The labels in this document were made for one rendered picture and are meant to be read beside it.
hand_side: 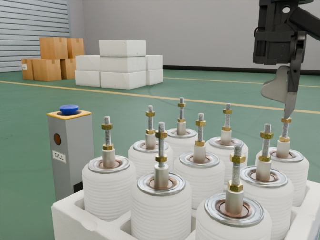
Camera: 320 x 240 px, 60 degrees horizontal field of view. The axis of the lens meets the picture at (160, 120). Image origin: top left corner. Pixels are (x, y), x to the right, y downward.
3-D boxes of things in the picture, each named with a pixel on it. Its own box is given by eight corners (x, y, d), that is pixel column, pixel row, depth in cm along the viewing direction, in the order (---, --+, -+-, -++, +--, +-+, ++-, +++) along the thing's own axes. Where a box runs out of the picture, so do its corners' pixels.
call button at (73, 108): (66, 118, 59) (66, 108, 59) (56, 115, 62) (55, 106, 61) (82, 114, 62) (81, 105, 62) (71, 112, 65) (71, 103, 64)
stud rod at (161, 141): (162, 168, 43) (163, 121, 41) (165, 170, 42) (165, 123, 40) (156, 169, 43) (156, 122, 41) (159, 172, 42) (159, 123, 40)
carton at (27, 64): (40, 77, 442) (38, 58, 435) (50, 78, 430) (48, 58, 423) (23, 79, 417) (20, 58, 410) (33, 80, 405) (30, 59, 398)
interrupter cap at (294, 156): (265, 163, 51) (265, 159, 51) (258, 149, 59) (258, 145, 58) (309, 165, 50) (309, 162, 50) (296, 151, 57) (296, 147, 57)
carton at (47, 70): (62, 79, 407) (60, 59, 399) (48, 81, 387) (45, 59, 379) (48, 78, 422) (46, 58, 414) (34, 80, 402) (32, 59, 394)
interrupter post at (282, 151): (276, 158, 53) (278, 142, 53) (274, 154, 56) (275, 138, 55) (290, 159, 53) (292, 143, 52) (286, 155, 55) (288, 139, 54)
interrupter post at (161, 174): (163, 180, 45) (163, 161, 44) (172, 186, 43) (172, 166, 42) (150, 184, 43) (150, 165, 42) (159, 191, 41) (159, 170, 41)
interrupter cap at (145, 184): (165, 171, 48) (165, 167, 48) (195, 188, 42) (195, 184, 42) (127, 183, 44) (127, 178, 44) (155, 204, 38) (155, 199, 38)
